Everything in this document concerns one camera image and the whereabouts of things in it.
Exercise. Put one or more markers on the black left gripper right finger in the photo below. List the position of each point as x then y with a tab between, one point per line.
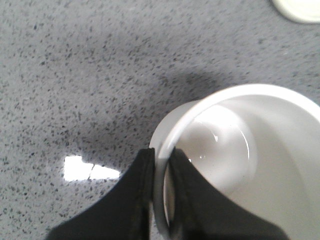
201	212

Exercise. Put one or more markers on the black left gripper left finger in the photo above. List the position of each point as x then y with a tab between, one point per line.
124	213

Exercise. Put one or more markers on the white smiley mug black handle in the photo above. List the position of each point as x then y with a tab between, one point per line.
257	144

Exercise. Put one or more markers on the cream rectangular plastic tray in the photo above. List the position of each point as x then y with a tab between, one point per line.
299	11

